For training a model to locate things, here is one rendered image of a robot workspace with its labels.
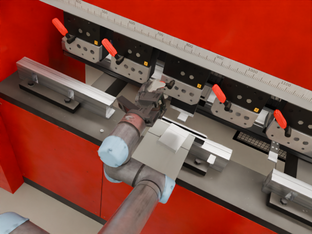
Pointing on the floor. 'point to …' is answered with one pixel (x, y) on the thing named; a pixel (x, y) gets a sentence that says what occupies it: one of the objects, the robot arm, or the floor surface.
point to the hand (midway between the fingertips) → (156, 84)
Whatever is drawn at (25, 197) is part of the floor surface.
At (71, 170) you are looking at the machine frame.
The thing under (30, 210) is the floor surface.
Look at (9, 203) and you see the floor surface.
